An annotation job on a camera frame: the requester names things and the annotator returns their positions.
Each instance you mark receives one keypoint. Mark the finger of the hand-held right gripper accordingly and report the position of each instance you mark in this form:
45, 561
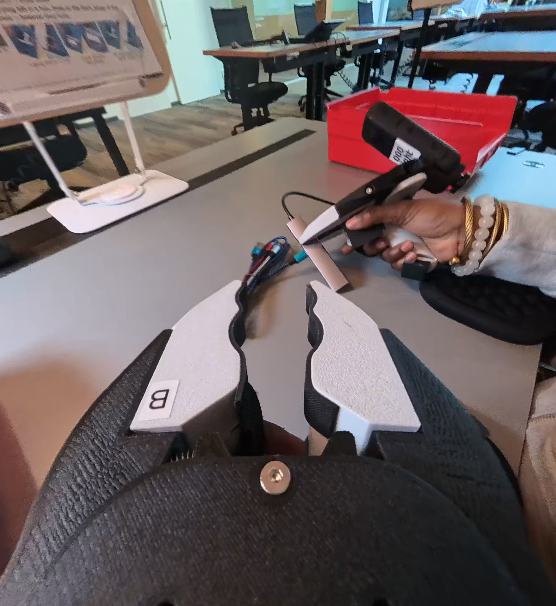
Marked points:
323, 225

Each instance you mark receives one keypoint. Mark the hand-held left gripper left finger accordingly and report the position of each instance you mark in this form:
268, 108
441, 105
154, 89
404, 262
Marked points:
197, 360

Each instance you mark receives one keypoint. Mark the person's right forearm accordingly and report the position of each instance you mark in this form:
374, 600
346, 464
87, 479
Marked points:
538, 246

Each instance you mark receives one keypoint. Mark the person's right hand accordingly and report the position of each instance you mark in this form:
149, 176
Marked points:
429, 222

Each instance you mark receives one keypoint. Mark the person's left hand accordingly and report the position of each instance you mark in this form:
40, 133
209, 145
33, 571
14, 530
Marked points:
282, 438

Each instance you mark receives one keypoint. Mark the gold bangle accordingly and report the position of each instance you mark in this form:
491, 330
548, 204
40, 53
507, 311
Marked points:
468, 218
500, 222

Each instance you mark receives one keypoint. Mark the black honeycomb cushion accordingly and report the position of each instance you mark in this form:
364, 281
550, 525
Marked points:
495, 307

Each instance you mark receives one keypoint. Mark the wooden top desk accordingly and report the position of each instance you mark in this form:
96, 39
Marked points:
505, 47
268, 49

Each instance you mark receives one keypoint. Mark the red divided plastic bin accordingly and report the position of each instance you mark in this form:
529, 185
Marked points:
349, 137

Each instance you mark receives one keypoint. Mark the black office chair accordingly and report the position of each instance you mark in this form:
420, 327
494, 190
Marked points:
306, 14
22, 156
254, 90

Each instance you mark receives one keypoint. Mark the person's clothed body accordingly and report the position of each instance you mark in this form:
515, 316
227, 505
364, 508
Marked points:
552, 473

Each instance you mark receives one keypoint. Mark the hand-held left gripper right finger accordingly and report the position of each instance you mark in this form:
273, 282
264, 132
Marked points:
358, 369

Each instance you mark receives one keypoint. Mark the black laptop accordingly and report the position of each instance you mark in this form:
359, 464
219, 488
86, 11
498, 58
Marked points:
323, 31

